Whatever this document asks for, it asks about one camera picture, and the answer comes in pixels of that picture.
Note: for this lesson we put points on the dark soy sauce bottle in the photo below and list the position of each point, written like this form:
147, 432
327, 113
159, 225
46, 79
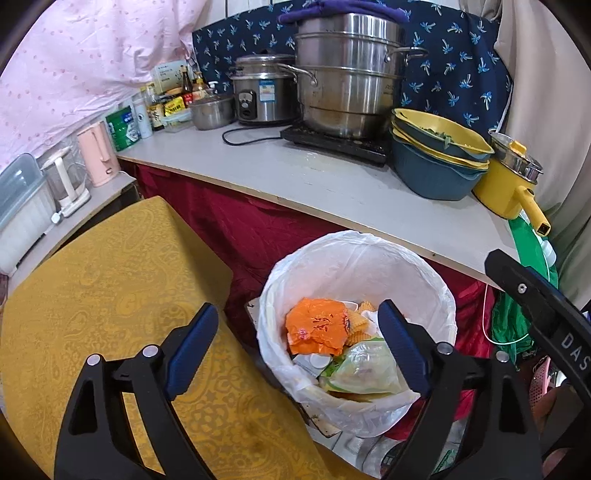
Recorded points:
155, 108

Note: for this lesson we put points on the dark red counter skirt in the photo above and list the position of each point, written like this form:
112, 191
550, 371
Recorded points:
250, 235

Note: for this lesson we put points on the white dish rack grey lid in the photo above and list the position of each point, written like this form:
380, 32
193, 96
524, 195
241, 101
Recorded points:
27, 205

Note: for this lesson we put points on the pink dotted sheet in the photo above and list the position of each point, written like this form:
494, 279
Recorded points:
79, 60

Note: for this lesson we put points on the green tin can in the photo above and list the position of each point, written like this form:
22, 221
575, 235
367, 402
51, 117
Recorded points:
122, 128

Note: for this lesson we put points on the white bag lined trash bin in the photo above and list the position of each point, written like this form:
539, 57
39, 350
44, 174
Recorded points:
351, 266

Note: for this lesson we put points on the silver rice cooker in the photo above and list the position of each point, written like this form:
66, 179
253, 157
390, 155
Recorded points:
265, 93

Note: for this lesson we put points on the purple cloth on pot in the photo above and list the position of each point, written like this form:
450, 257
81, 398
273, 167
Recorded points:
324, 9

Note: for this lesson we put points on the beige curtain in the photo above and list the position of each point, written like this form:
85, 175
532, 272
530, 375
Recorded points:
550, 114

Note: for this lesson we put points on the green apple snack bag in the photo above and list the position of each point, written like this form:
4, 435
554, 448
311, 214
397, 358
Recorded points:
367, 368

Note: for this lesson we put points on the white thermos bottle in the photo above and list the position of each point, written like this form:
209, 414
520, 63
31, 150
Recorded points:
142, 117

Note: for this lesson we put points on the black induction cooktop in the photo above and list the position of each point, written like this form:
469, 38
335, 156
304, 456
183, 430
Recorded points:
375, 152

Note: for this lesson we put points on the yellow electric pot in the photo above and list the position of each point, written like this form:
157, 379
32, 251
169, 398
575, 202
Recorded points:
508, 188

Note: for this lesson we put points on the stacked yellow blue basins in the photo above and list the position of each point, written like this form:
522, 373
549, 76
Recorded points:
435, 157

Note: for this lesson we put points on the large stainless steamer pot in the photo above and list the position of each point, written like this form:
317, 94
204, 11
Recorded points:
350, 69

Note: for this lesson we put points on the white paper towel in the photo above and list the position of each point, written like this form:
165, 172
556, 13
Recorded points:
373, 328

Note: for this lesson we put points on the navy patterned cloth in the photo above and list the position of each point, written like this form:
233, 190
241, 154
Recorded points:
462, 78

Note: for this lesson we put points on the small steel lidded pot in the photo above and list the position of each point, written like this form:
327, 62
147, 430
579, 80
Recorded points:
213, 112

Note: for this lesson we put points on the white carton box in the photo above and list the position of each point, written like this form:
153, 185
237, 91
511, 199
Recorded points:
167, 76

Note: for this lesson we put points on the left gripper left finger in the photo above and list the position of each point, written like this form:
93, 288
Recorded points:
96, 440

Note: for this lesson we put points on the orange snack wrapper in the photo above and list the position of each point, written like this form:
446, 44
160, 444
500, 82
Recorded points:
317, 326

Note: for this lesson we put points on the pink electric kettle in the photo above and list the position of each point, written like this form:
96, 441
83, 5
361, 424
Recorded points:
98, 154

